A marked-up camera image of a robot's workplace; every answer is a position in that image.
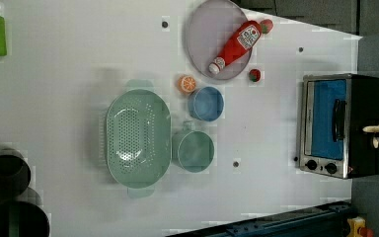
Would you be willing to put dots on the green oval colander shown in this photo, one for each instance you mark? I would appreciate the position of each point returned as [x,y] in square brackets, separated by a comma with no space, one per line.
[138,138]

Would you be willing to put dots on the black round container upper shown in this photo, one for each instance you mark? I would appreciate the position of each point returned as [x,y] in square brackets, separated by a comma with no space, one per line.
[15,173]

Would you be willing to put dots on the red ketchup bottle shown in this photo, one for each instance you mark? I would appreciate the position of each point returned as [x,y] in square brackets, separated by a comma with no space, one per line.
[237,46]

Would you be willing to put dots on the black round container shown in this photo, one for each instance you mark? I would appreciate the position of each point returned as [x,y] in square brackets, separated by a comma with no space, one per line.
[15,173]
[23,219]

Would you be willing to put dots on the grey round plate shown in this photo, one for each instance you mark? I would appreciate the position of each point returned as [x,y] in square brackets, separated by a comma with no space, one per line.
[210,25]

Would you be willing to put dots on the blue bowl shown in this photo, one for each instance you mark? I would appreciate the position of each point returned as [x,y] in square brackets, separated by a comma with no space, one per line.
[206,104]

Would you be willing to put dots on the silver black toaster oven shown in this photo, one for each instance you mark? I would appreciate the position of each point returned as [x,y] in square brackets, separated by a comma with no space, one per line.
[334,111]

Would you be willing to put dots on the green cup with handle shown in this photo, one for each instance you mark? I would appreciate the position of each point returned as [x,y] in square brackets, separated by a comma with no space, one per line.
[192,150]

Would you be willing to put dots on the red strawberry toy at edge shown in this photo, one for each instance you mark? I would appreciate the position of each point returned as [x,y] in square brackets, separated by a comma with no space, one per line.
[266,26]

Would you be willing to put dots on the black round container lower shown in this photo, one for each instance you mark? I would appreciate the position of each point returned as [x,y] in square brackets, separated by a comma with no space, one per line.
[23,219]

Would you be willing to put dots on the blue metal table frame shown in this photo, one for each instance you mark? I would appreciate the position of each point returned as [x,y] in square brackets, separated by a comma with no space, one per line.
[326,220]

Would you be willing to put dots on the orange slice toy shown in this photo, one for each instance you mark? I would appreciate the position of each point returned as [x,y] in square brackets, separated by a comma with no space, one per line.
[186,84]

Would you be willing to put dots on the red strawberry toy near plate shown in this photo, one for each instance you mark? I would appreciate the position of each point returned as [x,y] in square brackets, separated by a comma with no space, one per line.
[255,75]

